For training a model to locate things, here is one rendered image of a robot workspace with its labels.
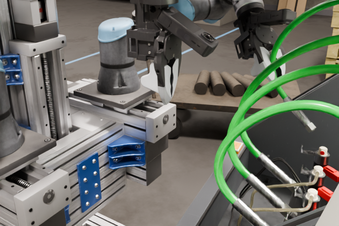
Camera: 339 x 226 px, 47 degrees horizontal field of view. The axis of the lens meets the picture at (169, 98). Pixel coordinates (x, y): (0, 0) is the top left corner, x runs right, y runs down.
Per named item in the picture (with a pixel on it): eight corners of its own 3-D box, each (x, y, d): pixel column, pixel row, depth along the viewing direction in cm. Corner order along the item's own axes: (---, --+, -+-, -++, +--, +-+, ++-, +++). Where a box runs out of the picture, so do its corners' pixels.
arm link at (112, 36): (92, 59, 133) (89, 19, 127) (124, 52, 141) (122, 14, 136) (113, 67, 125) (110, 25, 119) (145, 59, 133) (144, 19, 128)
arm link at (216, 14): (182, 6, 112) (205, -18, 103) (209, 2, 119) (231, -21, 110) (195, 29, 110) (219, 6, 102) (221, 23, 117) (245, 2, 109)
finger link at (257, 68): (260, 92, 95) (253, 59, 98) (277, 81, 90) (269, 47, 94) (250, 90, 93) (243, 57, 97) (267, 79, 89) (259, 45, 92)
